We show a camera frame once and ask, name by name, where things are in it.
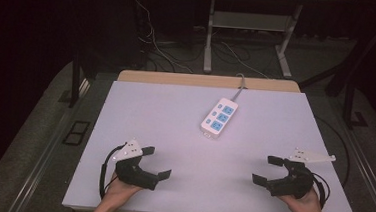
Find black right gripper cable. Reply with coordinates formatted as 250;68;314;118
308;172;334;211

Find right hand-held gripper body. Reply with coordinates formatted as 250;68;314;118
281;146;337;202

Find black floor cable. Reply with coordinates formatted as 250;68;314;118
310;115;356;189

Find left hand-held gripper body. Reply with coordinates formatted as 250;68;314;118
109;136;149;187

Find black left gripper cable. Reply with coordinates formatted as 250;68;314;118
97;142;127;202

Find person's left hand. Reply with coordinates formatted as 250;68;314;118
101;171;145;208

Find black metal stand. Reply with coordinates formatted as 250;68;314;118
340;73;373;132
57;51;85;111

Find person's right hand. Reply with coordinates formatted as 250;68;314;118
276;184;328;212

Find grey power strip cable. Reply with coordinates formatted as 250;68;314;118
230;72;248;103

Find grey metal desk frame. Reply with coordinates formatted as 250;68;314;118
201;0;303;82

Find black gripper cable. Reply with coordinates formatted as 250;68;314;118
97;142;127;202
308;172;334;211

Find white power strip blue sockets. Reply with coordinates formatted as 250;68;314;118
199;95;241;141

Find metal floor rail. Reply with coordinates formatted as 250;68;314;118
6;73;93;212
338;126;376;212

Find white floor cable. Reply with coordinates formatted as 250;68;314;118
124;0;200;75

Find black floor frame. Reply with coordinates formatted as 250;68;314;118
61;118;93;148

